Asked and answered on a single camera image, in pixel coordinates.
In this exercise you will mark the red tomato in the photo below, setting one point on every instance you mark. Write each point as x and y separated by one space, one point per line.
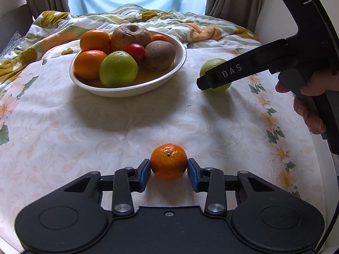
135 51

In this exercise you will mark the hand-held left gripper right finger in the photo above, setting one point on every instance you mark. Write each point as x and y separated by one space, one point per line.
193 176

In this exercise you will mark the large green apple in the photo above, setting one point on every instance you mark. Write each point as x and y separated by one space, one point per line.
117 70

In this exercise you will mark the floral green yellow blanket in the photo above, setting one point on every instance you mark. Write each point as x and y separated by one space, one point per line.
185 26

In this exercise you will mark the small green apple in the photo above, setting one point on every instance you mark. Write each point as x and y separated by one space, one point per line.
212 64

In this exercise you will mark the white floral tablecloth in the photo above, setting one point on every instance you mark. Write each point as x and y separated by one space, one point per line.
132 121

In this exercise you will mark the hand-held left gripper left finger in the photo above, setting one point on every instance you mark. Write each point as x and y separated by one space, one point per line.
145 176

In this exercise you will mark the wrinkled brown apple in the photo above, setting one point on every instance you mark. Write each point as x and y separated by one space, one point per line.
129 38

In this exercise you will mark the brown kiwi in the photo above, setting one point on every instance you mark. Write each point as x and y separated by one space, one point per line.
160 55

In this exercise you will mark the person's right hand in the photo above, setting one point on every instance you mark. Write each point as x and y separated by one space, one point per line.
325 82

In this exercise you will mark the cream ceramic bowl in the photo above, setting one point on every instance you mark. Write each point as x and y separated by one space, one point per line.
119 91

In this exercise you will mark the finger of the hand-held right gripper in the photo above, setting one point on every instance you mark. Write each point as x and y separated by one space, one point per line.
205 80

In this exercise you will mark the grey patterned cloth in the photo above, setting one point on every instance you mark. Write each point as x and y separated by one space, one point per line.
10 43

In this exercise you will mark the orange mandarin with stem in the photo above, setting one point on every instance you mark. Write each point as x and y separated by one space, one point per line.
168 161

